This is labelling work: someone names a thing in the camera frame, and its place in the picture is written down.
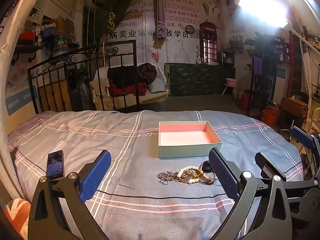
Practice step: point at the orange bucket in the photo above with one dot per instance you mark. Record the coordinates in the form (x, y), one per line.
(270, 117)

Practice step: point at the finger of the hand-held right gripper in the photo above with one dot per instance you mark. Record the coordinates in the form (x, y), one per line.
(302, 136)
(265, 162)

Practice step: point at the red cloth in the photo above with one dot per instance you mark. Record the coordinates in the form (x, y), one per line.
(127, 90)

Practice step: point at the black metal rack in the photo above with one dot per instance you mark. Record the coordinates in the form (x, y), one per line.
(260, 90)

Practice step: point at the brown wooden crate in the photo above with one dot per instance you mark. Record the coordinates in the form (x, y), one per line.
(293, 106)

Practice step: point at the black smartphone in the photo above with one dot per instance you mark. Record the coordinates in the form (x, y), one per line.
(55, 166)

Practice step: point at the black cloth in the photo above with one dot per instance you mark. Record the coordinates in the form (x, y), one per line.
(120, 75)

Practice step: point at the black metal bed frame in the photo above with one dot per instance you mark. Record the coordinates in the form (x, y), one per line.
(137, 75)

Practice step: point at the green printed cabinet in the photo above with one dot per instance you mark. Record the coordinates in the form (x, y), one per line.
(200, 80)

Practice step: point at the green paint bucket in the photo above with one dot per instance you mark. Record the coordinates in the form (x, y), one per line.
(60, 47)

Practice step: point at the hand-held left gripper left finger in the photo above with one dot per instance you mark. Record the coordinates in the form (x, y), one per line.
(96, 175)

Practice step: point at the green leafy plant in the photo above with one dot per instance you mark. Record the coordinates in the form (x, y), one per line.
(117, 5)

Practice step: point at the bright tube lamp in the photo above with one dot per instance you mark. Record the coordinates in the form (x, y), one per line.
(262, 10)

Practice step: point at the red ladder shelf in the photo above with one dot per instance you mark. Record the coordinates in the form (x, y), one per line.
(296, 55)

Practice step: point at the red telephone booth decor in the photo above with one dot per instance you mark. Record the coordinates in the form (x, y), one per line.
(202, 42)

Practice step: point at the mint green jewelry box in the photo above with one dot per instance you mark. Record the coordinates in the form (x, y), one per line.
(190, 152)

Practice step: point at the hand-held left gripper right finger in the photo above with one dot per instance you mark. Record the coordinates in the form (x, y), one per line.
(223, 175)

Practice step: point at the red bag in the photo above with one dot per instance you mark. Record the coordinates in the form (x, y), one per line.
(245, 101)

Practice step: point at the white wicker swing chair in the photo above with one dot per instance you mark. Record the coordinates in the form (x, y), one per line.
(161, 96)

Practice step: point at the large wall poster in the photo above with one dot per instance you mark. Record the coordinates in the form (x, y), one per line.
(180, 7)

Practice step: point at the pink stool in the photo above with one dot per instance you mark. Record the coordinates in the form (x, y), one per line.
(231, 82)

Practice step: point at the red box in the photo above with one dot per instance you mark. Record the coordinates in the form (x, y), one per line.
(27, 37)

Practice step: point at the orange patterned pillow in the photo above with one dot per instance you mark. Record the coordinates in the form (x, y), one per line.
(17, 215)

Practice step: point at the dark brown garment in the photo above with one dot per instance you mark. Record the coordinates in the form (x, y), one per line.
(147, 72)

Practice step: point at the grey striped bed blanket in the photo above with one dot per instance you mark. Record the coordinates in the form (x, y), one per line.
(125, 155)

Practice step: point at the black wall shelf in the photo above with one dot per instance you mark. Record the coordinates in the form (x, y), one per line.
(25, 48)

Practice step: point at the blue white wall poster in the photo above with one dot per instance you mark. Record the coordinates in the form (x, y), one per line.
(17, 80)

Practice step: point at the grey cloth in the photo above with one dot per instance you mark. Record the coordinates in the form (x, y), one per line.
(157, 86)

